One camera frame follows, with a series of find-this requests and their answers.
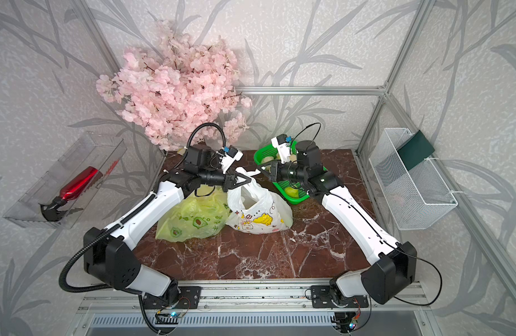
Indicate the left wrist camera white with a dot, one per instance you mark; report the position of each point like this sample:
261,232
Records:
229,155

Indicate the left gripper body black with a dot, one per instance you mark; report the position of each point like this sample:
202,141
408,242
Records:
213,176

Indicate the green plastic basket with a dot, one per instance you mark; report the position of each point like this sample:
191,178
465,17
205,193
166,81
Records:
314,188

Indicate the white wire mesh basket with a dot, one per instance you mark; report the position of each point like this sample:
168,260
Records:
416,197

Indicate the white printed plastic bag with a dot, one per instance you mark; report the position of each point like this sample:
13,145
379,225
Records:
257,210

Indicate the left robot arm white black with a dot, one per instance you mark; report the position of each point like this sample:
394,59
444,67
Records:
108,253

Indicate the green pear right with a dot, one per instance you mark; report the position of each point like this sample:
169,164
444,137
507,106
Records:
292,192

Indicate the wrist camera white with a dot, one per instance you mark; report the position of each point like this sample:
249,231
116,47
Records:
229,155
283,145

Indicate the clear wall tray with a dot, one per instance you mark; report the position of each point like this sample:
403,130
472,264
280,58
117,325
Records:
97,150

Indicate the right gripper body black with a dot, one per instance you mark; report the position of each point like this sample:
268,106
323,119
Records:
289,171

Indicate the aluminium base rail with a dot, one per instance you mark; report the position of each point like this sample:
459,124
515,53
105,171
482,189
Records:
223,296

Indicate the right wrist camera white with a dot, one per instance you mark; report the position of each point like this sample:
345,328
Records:
283,145

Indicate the red spray bottle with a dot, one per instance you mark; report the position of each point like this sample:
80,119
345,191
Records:
53,212

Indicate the pink cherry blossom bouquet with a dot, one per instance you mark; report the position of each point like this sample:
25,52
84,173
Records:
171,95

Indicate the dark green card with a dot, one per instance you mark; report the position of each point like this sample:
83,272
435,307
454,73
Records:
415,150

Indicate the green avocado plastic bag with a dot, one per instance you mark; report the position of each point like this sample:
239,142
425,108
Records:
201,215

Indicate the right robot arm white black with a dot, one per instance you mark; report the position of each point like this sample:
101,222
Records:
392,264

